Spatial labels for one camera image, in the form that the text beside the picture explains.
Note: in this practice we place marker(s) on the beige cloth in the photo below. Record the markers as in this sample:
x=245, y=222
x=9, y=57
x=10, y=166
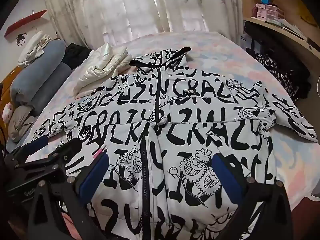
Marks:
x=20, y=123

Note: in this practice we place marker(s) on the light wooden desk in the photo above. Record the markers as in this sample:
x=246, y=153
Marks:
x=282, y=31

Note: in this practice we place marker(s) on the white shiny puffer jacket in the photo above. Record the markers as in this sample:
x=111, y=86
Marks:
x=100, y=67

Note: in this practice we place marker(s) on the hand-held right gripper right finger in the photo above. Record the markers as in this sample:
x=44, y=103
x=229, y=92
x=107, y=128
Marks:
x=227, y=177

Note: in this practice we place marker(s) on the pink plush toy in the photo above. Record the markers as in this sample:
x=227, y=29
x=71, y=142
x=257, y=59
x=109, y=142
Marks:
x=7, y=111

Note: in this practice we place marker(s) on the white floral curtain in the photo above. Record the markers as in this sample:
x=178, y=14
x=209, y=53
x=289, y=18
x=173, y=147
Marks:
x=137, y=5

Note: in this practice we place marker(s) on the black white patterned garment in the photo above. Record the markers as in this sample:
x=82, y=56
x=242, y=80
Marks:
x=275, y=67

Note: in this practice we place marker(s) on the cartoon face wall sticker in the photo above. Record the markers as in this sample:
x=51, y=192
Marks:
x=20, y=40

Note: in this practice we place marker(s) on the white clothes pile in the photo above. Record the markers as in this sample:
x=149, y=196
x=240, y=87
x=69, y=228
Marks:
x=32, y=47

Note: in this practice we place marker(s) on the red wall shelf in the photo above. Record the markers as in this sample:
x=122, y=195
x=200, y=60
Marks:
x=25, y=21

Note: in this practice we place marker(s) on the black white printed jacket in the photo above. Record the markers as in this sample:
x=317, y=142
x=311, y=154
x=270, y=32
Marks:
x=175, y=130

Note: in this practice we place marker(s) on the small blue red box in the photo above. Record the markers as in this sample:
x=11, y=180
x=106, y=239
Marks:
x=266, y=0

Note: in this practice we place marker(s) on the blue-grey bolster pillow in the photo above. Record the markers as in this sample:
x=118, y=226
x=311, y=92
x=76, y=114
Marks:
x=42, y=65
x=50, y=85

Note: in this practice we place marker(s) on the pink storage drawers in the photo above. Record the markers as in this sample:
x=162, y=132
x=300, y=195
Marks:
x=267, y=11

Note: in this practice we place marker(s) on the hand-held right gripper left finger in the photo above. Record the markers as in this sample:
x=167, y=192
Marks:
x=93, y=176

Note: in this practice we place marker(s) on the stack of papers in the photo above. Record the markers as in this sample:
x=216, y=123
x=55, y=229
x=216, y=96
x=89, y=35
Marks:
x=290, y=27

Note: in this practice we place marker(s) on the pastel patterned bed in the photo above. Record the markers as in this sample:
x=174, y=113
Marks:
x=212, y=50

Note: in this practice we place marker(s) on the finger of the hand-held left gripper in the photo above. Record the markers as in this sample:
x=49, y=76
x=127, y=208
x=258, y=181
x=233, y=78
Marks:
x=66, y=148
x=37, y=143

